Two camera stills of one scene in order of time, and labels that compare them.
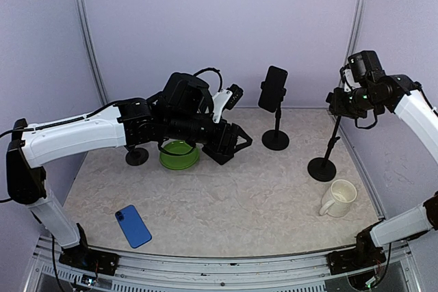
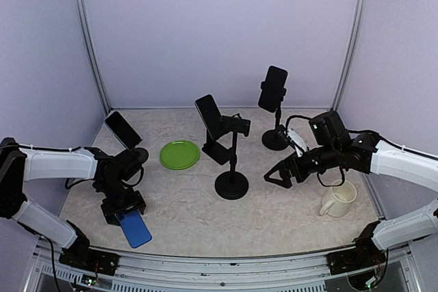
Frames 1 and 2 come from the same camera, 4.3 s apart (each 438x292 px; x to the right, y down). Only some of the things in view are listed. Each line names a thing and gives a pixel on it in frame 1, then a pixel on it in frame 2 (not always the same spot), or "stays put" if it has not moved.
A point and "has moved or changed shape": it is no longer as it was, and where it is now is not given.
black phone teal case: [272, 87] stays put
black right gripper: [339, 107] -> [290, 163]
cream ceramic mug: [337, 200] stays put
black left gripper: [230, 132] -> [135, 201]
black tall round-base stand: [322, 169] has moved or changed shape
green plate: [178, 162] stays put
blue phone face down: [133, 226] stays put
